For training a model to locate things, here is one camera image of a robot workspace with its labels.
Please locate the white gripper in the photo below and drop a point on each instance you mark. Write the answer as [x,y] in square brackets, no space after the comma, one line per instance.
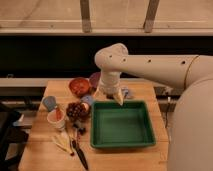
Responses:
[109,84]

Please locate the red pepper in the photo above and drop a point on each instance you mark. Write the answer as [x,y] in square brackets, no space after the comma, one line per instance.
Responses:
[58,114]

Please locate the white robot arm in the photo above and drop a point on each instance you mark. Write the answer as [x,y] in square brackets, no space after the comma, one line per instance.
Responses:
[191,145]

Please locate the green plastic tray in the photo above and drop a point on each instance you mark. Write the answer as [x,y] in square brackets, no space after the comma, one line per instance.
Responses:
[121,126]

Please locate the blue plastic item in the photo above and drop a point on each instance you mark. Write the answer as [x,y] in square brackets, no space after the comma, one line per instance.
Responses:
[87,99]

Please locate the red bowl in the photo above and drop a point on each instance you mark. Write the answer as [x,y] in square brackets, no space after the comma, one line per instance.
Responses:
[79,86]

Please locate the dark grape bunch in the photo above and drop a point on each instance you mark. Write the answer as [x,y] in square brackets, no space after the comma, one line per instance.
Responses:
[77,111]

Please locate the white cup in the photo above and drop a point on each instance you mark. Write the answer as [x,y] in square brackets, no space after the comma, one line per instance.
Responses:
[58,125]

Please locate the blue cup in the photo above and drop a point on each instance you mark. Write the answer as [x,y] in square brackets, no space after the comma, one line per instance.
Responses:
[49,102]

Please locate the black chair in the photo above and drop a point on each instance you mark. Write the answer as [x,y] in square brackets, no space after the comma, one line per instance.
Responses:
[9,134]

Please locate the black handled knife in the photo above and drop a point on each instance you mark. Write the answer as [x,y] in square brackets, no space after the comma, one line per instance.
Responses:
[78,150]

